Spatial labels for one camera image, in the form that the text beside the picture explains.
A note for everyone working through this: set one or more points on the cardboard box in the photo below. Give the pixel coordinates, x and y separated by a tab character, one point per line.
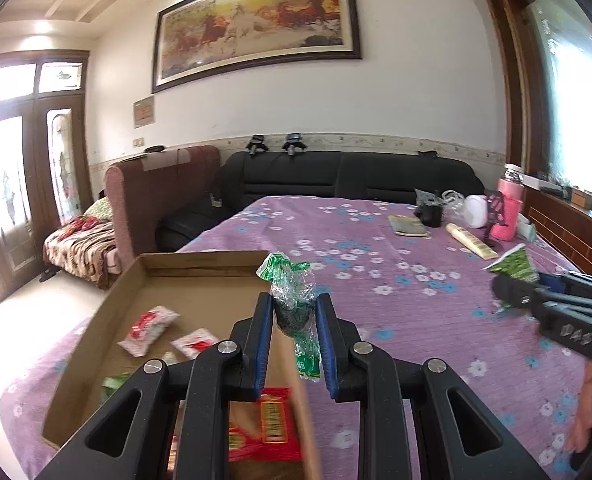
201	290

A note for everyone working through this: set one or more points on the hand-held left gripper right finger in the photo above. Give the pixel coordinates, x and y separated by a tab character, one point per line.
324	350

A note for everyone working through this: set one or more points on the small wall plaque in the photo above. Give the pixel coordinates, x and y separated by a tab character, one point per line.
144	112

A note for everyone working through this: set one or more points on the patterned blanket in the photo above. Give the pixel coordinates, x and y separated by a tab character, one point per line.
81	250

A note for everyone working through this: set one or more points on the black mug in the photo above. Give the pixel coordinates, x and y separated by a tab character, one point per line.
431	212

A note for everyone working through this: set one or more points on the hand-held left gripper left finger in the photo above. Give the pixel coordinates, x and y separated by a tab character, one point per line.
263	345

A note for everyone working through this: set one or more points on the white red packet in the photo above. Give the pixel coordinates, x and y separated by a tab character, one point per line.
194	343
148	331

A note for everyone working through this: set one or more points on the clear green candy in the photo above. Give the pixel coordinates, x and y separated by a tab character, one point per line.
292	300

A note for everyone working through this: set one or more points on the brown armchair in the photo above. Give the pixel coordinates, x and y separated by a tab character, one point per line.
146	200

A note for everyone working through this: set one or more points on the black clamp mount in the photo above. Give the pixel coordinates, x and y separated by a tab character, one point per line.
257	145
293	144

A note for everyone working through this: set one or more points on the wooden glass door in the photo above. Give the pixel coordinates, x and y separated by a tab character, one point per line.
21	185

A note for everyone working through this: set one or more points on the small black clamp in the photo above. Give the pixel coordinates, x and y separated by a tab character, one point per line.
428	152

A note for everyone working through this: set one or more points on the mint green cloth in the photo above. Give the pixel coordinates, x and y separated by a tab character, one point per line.
527	230

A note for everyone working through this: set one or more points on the pink knit-sleeved bottle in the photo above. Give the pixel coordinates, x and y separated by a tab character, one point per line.
507	205

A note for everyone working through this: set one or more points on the framed horse painting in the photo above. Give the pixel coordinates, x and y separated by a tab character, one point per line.
256	30

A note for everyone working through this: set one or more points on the black phone stand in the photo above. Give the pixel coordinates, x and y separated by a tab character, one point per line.
495	220

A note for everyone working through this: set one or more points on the clear plastic bag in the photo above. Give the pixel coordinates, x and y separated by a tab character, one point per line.
452	202

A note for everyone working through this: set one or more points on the red packet yellow label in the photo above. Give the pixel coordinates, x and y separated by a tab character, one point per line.
271	427

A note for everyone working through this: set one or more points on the wooden cabinet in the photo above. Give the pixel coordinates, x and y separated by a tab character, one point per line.
566	230

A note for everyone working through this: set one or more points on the black sofa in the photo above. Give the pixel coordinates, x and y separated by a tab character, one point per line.
326	175

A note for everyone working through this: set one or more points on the olive folded booklet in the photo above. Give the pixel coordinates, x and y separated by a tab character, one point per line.
408	226

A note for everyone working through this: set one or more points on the person's right hand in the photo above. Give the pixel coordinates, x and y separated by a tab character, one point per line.
583	410

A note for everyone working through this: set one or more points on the purple floral tablecloth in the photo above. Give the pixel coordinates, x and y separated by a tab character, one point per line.
401	320

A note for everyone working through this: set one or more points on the small black object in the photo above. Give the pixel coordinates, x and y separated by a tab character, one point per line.
154	149

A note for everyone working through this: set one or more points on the green packet yellow label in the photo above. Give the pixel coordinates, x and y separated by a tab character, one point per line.
515	264

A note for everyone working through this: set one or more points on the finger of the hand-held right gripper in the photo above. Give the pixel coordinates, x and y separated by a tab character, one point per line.
513	290
558	281

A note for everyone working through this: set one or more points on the white round container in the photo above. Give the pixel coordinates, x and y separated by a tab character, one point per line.
475	211

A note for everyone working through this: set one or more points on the dark slippers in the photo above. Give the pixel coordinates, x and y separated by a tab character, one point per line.
49	275

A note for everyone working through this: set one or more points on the green pillow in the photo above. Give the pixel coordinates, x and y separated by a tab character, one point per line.
98	209

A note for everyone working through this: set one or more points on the cream tube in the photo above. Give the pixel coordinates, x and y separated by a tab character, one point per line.
471	242

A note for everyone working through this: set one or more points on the white box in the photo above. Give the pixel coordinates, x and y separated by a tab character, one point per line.
533	181

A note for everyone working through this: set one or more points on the green speckled packet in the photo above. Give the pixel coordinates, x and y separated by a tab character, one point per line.
114	386

